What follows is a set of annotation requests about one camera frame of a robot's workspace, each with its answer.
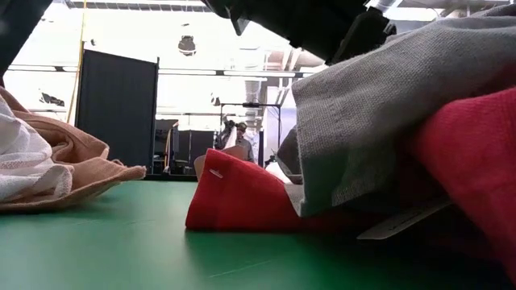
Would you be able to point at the dusty pink towel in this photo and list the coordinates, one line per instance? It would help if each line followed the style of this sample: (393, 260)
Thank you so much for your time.
(88, 169)

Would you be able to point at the black cabinet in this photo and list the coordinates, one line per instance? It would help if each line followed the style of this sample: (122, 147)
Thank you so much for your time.
(197, 149)

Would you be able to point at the grey towel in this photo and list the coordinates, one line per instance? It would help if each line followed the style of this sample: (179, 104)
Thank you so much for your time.
(383, 113)

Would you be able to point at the ceiling dome camera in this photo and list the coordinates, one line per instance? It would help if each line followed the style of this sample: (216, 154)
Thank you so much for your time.
(186, 45)

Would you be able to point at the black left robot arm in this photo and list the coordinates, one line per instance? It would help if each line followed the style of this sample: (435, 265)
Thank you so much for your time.
(16, 24)

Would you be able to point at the person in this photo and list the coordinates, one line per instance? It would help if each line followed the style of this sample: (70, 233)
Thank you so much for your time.
(242, 143)

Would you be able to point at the black partition panel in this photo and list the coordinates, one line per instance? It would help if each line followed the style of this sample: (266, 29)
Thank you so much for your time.
(117, 108)

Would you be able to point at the white plaid towel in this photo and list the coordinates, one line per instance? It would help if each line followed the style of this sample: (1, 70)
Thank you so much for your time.
(24, 161)

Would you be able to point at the green table mat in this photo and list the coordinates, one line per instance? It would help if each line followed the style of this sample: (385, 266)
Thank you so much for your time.
(121, 241)

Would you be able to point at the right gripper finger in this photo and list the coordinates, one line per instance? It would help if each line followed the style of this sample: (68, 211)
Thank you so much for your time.
(363, 36)

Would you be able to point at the red towel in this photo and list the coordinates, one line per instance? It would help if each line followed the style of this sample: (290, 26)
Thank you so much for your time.
(242, 201)
(475, 169)

